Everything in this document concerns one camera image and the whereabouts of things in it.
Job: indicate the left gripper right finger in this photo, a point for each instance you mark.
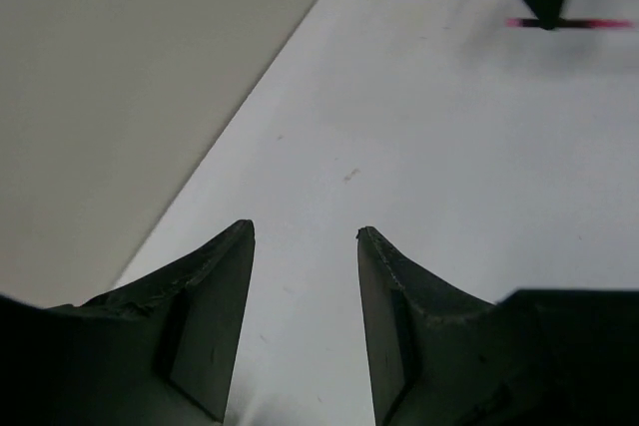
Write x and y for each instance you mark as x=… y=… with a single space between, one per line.
x=440 y=356

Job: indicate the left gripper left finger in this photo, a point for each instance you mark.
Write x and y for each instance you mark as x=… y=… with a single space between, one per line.
x=160 y=350

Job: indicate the red pen refill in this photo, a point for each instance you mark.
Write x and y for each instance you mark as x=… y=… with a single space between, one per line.
x=575 y=24

